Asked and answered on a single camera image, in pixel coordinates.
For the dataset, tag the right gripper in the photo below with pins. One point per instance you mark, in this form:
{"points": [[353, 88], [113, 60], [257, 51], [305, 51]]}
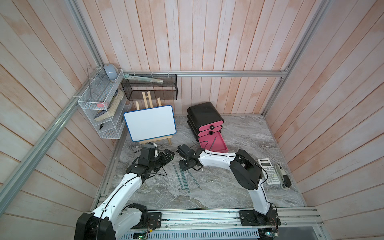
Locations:
{"points": [[182, 166]]}

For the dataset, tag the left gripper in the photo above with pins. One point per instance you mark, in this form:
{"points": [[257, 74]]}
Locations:
{"points": [[163, 159]]}

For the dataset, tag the green pencil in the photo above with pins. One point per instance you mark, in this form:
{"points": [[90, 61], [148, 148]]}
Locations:
{"points": [[213, 143], [184, 180], [193, 178], [178, 177]]}

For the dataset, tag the pink bottom drawer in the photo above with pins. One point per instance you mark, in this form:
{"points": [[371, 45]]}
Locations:
{"points": [[219, 146]]}

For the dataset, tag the black drawer cabinet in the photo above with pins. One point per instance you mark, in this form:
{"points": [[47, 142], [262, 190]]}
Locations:
{"points": [[200, 115]]}

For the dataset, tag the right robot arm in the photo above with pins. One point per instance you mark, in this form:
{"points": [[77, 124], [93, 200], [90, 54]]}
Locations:
{"points": [[246, 170]]}

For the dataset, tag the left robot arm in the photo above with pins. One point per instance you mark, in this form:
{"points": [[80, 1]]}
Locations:
{"points": [[106, 222]]}

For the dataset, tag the book on shelf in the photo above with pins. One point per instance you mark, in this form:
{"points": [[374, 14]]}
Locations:
{"points": [[111, 109]]}

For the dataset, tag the white calculator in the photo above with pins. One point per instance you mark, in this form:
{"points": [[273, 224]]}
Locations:
{"points": [[269, 172]]}

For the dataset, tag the green white ruler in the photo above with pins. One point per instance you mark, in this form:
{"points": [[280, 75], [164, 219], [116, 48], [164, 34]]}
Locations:
{"points": [[142, 79]]}

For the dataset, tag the grey round speaker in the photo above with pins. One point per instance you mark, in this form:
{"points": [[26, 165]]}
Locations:
{"points": [[111, 71]]}

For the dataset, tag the grey stapler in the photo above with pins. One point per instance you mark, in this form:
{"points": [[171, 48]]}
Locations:
{"points": [[283, 177]]}

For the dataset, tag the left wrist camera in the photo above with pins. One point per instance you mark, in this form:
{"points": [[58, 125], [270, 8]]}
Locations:
{"points": [[148, 152]]}

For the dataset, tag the white board blue frame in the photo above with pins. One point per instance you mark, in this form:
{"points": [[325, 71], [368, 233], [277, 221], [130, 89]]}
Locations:
{"points": [[151, 123]]}

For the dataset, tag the aluminium mounting rail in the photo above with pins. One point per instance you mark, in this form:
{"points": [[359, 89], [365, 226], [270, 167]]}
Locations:
{"points": [[224, 224]]}

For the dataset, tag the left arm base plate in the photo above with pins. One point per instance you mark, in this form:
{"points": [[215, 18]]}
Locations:
{"points": [[150, 221]]}

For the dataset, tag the black mesh wall basket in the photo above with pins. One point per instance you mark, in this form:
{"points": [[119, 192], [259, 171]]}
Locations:
{"points": [[168, 90]]}

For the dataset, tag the white wire wall shelf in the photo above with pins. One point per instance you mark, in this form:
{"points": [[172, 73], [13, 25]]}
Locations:
{"points": [[101, 90]]}

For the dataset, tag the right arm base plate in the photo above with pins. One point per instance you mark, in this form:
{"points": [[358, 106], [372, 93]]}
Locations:
{"points": [[253, 218]]}

